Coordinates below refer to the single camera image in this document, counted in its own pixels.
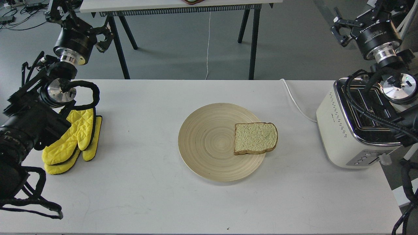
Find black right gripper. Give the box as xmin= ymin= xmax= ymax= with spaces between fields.
xmin=330 ymin=0 xmax=407 ymax=60

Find round wooden plate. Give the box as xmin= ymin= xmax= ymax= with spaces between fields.
xmin=178 ymin=103 xmax=265 ymax=182

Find white background table black legs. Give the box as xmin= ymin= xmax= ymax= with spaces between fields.
xmin=80 ymin=0 xmax=282 ymax=80

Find black cables on floor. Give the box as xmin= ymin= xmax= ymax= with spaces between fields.
xmin=0 ymin=0 xmax=51 ymax=31

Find upper yellow oven mitt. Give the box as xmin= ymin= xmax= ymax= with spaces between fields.
xmin=42 ymin=108 xmax=96 ymax=165

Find slice of bread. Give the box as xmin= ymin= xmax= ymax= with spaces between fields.
xmin=234 ymin=122 xmax=278 ymax=156

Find brown object on background table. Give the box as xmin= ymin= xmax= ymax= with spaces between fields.
xmin=183 ymin=0 xmax=204 ymax=5

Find thin white hanging cable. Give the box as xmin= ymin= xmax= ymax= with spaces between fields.
xmin=205 ymin=12 xmax=211 ymax=80

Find lower yellow oven mitt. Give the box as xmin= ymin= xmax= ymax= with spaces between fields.
xmin=44 ymin=115 xmax=103 ymax=175

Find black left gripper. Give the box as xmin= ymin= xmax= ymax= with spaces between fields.
xmin=46 ymin=0 xmax=114 ymax=65

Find white toaster power cable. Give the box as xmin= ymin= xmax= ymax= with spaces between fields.
xmin=280 ymin=78 xmax=318 ymax=123

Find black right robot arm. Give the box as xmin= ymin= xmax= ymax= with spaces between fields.
xmin=330 ymin=0 xmax=417 ymax=146

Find yellow oven mitt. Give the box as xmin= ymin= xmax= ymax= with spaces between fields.
xmin=44 ymin=115 xmax=103 ymax=175
xmin=42 ymin=108 xmax=96 ymax=165

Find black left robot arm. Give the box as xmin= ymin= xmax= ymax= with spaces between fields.
xmin=1 ymin=0 xmax=114 ymax=220

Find white chrome toaster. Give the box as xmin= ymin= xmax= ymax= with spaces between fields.
xmin=316 ymin=78 xmax=401 ymax=169

